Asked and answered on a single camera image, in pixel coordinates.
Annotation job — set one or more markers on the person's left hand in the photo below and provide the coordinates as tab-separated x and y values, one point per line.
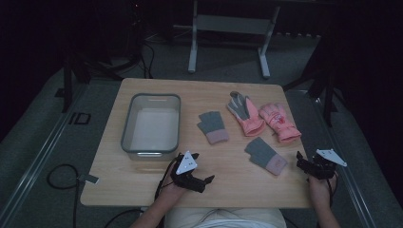
171	193

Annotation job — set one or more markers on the person's right hand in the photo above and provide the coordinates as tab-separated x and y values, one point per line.
320	190

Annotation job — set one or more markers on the person's light clothing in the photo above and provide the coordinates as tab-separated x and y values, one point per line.
225	218

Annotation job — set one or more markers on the pink glove with print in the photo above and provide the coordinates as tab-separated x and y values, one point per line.
278	122

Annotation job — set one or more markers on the white metal desk frame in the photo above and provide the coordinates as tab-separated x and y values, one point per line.
233	23

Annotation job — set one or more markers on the pink glove grey palm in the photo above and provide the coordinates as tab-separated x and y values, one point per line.
245	115

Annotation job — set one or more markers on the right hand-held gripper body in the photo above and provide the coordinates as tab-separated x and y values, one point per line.
323	164

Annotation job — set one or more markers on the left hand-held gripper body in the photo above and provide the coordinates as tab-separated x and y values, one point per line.
187	164

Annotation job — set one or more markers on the black metal stand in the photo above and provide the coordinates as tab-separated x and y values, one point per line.
68	82
328	95

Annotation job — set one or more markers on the grey fingerless glove pink cuff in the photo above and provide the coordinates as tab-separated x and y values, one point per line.
264	155
211	126

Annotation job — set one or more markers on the clear plastic bin grey rim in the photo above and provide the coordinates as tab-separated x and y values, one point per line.
152	126

